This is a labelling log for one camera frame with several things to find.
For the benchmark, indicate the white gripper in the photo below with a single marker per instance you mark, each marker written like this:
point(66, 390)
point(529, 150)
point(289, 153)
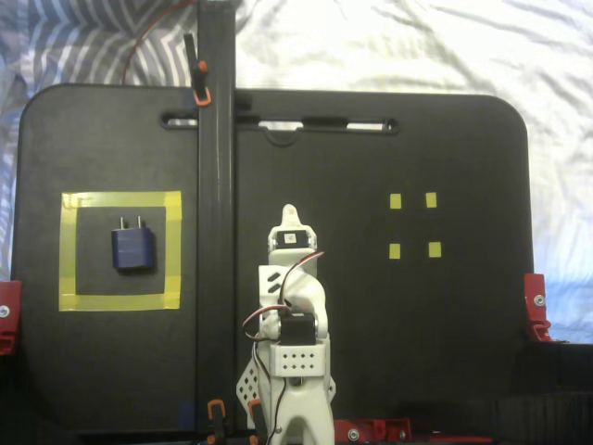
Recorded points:
point(292, 239)

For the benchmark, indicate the orange black spring clamp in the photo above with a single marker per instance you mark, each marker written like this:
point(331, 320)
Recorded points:
point(200, 88)
point(217, 410)
point(256, 410)

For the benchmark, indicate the red plastic clamp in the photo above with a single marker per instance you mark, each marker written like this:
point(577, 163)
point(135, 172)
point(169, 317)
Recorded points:
point(535, 301)
point(370, 430)
point(9, 296)

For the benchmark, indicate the small yellow tape marker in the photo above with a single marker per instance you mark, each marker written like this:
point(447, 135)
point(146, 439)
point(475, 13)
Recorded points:
point(435, 249)
point(431, 199)
point(395, 250)
point(396, 201)

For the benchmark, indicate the blue tape piece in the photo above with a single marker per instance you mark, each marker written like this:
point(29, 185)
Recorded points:
point(186, 415)

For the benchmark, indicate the yellow tape square outline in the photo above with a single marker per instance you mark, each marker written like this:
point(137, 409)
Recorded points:
point(120, 199)

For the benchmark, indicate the blue white charger block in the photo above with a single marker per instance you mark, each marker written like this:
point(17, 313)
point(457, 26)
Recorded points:
point(132, 252)

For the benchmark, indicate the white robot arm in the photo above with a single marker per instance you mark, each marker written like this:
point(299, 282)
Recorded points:
point(306, 408)

